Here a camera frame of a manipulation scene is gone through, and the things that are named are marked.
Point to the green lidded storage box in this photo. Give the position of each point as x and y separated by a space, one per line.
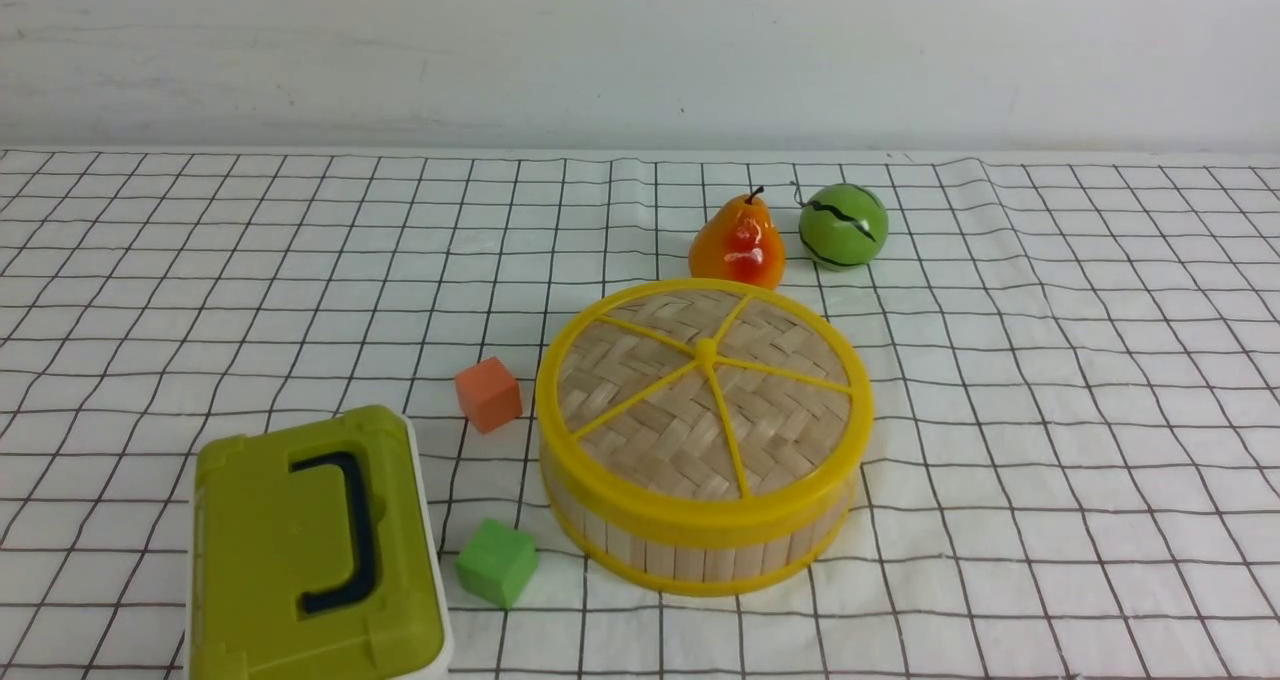
312 556

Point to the bamboo steamer basket yellow rim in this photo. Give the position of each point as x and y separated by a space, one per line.
703 564

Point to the green foam cube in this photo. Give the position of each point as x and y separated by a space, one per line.
497 563

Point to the yellow woven steamer lid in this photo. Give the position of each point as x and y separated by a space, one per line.
703 413

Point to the orange toy pear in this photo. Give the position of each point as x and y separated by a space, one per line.
740 244

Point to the white checked tablecloth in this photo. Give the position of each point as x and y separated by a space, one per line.
1075 360

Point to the orange foam cube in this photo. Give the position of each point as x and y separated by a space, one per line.
488 395

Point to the green toy watermelon ball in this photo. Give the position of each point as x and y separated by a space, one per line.
843 226

